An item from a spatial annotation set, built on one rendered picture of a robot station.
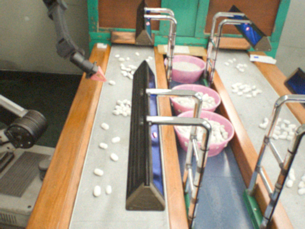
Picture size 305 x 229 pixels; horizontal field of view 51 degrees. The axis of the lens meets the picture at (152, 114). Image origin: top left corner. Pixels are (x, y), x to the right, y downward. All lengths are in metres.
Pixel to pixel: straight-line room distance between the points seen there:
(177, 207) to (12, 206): 0.75
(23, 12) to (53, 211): 2.54
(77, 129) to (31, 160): 0.42
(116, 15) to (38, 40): 1.29
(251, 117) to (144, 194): 1.08
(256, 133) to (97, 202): 0.79
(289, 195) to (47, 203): 0.82
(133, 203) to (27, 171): 1.06
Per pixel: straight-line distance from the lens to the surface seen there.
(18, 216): 1.52
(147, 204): 0.64
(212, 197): 1.23
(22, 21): 3.38
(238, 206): 1.23
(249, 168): 1.28
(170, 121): 0.78
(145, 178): 0.62
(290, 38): 3.45
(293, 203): 1.23
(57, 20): 1.76
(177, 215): 1.03
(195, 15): 2.30
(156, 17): 1.68
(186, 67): 2.08
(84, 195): 1.11
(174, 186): 1.11
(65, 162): 1.21
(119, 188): 1.13
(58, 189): 1.11
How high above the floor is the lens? 1.54
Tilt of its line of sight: 32 degrees down
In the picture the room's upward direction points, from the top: 4 degrees clockwise
